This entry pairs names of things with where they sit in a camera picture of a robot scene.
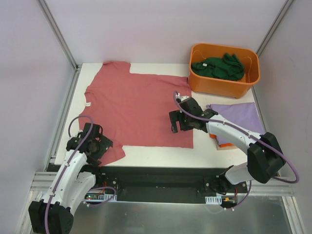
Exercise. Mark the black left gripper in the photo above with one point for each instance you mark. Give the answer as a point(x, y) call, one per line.
point(105, 142)

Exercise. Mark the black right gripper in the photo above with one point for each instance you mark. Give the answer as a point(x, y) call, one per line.
point(177, 119)

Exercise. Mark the pink t shirt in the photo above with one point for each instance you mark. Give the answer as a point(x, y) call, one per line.
point(133, 109)

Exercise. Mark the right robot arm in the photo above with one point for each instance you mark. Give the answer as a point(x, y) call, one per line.
point(264, 156)

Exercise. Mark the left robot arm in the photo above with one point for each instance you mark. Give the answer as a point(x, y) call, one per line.
point(77, 175)

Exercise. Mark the folded orange t shirt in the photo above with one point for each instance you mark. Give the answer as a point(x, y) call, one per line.
point(219, 145)

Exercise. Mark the orange plastic bin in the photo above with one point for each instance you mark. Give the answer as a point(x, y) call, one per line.
point(221, 87)

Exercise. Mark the folded purple t shirt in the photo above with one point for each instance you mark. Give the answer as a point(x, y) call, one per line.
point(243, 114)

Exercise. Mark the green t shirt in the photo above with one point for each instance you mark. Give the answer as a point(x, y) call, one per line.
point(229, 67)

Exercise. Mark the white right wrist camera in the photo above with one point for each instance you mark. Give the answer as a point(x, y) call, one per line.
point(179, 98)

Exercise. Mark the left white cable duct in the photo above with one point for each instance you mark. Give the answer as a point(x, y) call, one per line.
point(98, 198)

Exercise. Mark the white cable duct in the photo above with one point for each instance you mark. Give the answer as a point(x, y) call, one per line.
point(98, 198)
point(219, 200)

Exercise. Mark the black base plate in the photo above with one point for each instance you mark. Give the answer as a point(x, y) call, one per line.
point(164, 185)

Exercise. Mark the right white cable duct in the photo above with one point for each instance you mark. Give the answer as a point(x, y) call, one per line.
point(219, 200)

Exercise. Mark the left aluminium frame post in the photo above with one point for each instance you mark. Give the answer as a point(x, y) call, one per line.
point(57, 33)

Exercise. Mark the aluminium frame post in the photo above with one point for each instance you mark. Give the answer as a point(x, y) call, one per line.
point(57, 33)
point(276, 23)

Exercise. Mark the right aluminium frame post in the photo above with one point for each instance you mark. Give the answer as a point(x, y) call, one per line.
point(276, 23)

